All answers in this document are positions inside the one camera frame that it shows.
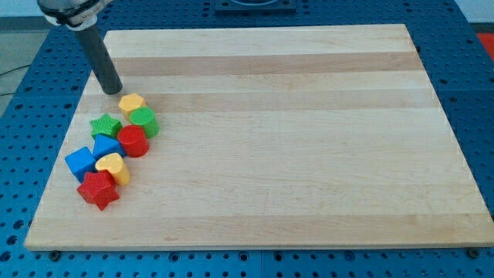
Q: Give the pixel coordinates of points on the white robot end-effector flange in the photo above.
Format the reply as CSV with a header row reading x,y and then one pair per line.
x,y
76,15

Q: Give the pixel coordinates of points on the grey cylindrical pointer rod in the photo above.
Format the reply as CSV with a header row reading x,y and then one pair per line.
x,y
99,59

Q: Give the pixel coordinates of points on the green star block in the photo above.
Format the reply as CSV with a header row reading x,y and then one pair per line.
x,y
106,126

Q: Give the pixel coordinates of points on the red star block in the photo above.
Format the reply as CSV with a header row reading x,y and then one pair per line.
x,y
99,189

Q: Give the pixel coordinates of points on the green cylinder block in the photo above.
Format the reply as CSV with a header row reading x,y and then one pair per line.
x,y
145,118

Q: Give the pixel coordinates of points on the blue triangle block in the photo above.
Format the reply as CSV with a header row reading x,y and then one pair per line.
x,y
104,145

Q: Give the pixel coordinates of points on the red cylinder block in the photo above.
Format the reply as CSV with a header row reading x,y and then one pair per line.
x,y
133,141

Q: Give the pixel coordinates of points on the blue cube block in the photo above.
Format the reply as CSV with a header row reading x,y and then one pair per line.
x,y
80,162

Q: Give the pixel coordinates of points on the yellow heart block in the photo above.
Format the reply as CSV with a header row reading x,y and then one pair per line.
x,y
115,165

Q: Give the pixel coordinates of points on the light wooden board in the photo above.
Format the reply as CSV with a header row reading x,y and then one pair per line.
x,y
314,137

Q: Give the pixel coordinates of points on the red object at right edge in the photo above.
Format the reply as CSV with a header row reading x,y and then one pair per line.
x,y
487,40

